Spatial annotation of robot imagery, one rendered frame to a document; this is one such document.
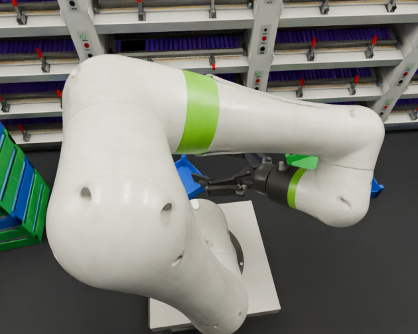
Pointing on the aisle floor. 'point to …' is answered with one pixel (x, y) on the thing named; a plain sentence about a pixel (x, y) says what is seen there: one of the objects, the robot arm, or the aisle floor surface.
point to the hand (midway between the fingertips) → (211, 164)
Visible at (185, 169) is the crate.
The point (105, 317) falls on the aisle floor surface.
